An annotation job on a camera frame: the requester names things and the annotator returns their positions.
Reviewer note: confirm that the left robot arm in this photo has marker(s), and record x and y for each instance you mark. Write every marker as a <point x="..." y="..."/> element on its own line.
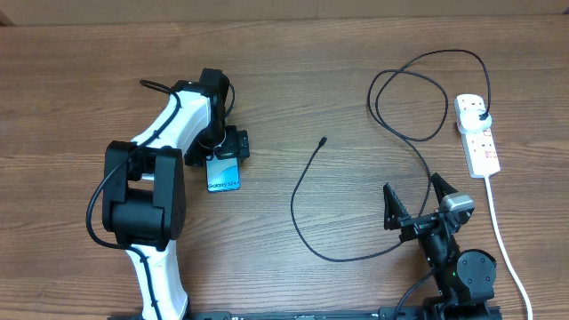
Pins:
<point x="143" y="192"/>

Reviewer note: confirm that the cardboard backboard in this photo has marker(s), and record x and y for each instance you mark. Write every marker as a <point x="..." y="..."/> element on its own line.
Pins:
<point x="97" y="12"/>

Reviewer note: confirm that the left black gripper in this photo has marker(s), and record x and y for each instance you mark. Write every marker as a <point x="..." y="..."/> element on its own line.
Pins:
<point x="236" y="144"/>

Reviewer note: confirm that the white charger plug adapter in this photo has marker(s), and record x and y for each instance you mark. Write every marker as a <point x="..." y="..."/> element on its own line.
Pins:
<point x="470" y="122"/>

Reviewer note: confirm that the Samsung Galaxy smartphone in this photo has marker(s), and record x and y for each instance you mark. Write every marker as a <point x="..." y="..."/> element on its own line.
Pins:
<point x="222" y="175"/>

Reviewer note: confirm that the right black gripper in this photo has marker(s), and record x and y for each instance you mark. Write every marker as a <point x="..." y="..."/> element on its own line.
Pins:
<point x="396" y="218"/>

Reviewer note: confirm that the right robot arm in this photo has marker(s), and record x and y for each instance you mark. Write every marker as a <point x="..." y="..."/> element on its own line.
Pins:
<point x="464" y="279"/>

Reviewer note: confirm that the white power strip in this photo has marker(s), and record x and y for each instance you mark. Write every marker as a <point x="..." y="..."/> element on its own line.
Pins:
<point x="479" y="148"/>

